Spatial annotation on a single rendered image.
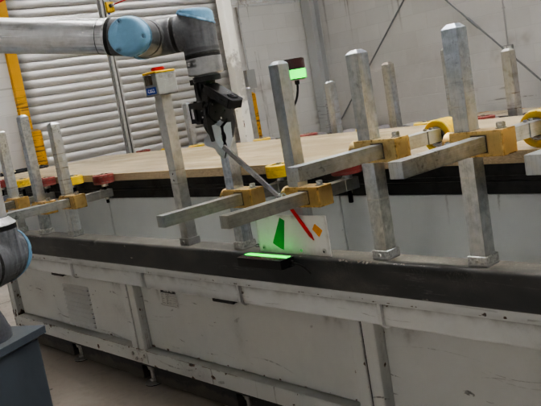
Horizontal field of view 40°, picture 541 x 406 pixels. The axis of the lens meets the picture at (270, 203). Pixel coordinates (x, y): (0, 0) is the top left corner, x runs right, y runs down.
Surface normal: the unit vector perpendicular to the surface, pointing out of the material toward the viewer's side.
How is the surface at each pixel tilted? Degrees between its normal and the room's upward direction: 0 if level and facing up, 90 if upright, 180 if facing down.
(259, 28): 90
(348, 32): 90
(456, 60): 90
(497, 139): 90
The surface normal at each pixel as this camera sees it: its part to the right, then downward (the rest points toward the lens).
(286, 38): 0.61, 0.01
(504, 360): -0.73, 0.22
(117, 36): -0.08, 0.18
